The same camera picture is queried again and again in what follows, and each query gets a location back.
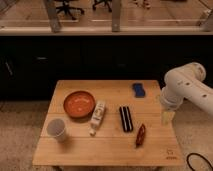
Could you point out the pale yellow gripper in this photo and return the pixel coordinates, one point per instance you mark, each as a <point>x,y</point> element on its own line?
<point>167,117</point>

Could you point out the person's feet in sneakers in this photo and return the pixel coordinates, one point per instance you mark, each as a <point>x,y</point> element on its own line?
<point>142,3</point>

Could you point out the grey metal post middle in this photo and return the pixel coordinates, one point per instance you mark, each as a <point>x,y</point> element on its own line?
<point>116,11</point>

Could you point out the orange bowl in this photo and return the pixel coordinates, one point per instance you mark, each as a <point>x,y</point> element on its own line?
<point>79,104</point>

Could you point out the red brown snack packet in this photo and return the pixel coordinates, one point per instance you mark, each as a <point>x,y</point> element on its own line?
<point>140,135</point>

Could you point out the white plastic bottle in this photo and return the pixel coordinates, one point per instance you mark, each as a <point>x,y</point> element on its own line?
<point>97,117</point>

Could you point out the grey metal post left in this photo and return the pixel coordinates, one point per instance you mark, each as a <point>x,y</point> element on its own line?
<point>52,15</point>

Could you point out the grey metal post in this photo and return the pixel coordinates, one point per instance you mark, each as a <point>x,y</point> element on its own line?
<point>52,15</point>
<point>116,11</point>

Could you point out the white paper cup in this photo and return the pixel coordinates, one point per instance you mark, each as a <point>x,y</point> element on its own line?
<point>56,129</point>

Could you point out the black striped whiteboard eraser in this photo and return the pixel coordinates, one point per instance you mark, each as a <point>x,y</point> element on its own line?
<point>126,119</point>

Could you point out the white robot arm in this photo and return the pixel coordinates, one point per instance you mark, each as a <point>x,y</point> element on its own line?
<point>185,82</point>

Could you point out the blue sponge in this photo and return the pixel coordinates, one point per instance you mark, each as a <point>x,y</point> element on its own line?
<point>139,90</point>

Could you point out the black office chair left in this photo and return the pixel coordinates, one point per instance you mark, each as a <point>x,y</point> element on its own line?
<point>66,8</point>

